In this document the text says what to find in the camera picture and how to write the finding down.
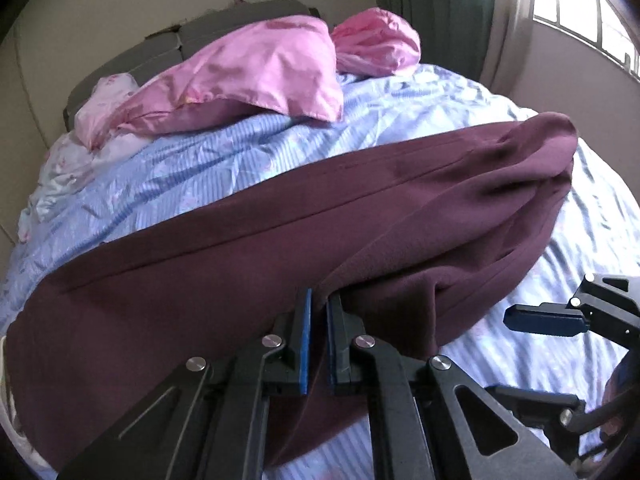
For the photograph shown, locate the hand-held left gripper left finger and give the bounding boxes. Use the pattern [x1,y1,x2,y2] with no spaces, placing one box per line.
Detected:
[57,288,314,480]

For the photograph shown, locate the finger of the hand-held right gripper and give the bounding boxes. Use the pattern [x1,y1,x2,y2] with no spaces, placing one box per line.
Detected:
[487,384,587,437]
[504,273,640,347]

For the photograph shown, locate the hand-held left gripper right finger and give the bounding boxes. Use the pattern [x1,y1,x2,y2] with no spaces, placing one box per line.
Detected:
[326,292,576,480]

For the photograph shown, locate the maroon pants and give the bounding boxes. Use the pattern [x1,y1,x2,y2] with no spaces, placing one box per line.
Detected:
[6,111,579,468]

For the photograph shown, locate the blue striped bed sheet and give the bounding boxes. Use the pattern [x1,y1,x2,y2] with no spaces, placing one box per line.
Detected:
[0,62,640,480]

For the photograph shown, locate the pink satin pillow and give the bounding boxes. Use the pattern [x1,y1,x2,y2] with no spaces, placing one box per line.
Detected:
[102,15,345,136]

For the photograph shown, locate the white floral blanket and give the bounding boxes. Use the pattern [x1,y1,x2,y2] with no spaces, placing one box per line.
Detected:
[20,72,151,241]

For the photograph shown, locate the pink crumpled cloth bundle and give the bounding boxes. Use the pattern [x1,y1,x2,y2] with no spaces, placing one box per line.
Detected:
[331,7,422,77]

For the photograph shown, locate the barred window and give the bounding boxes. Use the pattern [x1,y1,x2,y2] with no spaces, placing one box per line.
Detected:
[531,0,640,72]

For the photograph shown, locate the green curtain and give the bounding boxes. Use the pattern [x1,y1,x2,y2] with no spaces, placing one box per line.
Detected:
[371,0,512,92]

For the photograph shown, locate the grey headboard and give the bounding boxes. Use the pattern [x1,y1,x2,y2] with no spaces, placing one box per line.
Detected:
[62,0,322,131]

